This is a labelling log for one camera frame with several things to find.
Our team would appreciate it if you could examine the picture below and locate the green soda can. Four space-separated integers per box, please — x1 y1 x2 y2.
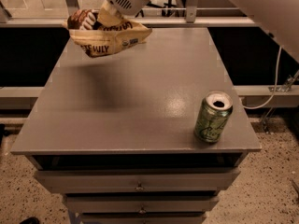
194 91 233 143

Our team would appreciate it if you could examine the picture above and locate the middle grey drawer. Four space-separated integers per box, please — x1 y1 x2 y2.
64 195 219 213

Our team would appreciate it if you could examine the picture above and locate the white cable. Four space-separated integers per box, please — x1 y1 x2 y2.
242 45 283 110

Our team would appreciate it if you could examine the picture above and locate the brown chip bag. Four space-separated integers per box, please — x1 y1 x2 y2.
64 9 152 58

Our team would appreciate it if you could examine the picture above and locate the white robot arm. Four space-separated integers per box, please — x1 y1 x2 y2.
105 0 299 62

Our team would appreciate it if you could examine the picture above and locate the metal window railing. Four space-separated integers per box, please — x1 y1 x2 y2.
0 0 255 27

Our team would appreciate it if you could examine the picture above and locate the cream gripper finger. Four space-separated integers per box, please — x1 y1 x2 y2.
97 0 123 27

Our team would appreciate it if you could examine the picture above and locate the grey drawer cabinet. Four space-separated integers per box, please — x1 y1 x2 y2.
10 27 262 224

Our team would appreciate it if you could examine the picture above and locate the grey drawer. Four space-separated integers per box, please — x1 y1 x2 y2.
64 195 219 213
35 168 240 194
81 213 206 224

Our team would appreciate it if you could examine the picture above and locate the top grey drawer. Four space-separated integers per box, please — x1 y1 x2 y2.
35 168 240 194

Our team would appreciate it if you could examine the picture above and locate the bottom grey drawer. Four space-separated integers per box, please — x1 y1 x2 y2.
81 213 206 224

